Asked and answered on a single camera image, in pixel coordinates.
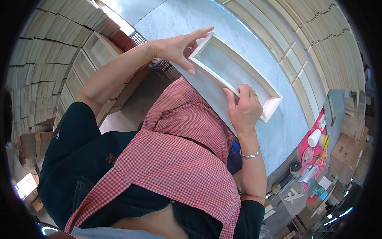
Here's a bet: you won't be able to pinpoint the person's left hand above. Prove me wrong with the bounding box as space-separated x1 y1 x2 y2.
151 26 215 76

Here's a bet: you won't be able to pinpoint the crossed wooden sticks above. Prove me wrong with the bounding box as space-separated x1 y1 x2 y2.
282 188 304 204

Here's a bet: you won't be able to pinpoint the heap of brown cardboard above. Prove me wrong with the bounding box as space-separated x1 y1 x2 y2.
17 125 55 168

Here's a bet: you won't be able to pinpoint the wall of stacked wooden boards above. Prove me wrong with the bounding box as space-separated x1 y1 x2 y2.
6 0 120 141

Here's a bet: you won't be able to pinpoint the black yellow tape measure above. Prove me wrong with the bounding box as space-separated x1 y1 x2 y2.
290 161 302 177

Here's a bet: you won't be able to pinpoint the pink printed mat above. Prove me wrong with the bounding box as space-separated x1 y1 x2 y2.
297 109 328 192

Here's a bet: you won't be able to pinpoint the rectangular pale wooden frame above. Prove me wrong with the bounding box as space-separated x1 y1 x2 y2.
189 32 283 123

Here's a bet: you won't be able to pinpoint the blue plastic basket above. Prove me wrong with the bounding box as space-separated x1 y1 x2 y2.
146 59 173 72

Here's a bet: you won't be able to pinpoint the stack of wooden drawer boxes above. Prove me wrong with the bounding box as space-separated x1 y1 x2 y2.
54 31 150 127

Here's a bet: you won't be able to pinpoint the stack of wooden slats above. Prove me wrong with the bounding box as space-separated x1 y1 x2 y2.
266 0 367 93

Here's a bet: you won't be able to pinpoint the silver bracelet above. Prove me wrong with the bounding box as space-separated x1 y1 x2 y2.
239 147 262 160

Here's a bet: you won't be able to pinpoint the wooden handled hammer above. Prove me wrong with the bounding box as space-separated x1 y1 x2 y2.
327 92 336 127

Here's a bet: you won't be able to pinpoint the person's right hand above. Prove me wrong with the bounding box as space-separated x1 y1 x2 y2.
223 84 264 135

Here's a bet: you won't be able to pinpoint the white glue bottle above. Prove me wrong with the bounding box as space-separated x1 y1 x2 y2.
307 128 322 148

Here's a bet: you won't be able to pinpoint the brown cardboard box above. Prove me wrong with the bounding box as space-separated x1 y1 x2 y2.
328 133 368 186

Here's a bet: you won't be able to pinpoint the grey plastic basket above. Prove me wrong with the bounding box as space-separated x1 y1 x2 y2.
129 30 148 45

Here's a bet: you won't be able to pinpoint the row of wooden frames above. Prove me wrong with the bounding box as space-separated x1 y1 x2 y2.
222 0 329 129

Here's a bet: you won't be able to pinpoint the teal plastic bottle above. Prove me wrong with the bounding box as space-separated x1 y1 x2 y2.
307 178 328 201

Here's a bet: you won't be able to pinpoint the blue plastic crate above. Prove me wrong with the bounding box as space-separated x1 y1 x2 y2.
226 140 243 175

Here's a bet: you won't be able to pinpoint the person's body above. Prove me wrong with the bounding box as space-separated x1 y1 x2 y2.
37 76 266 239

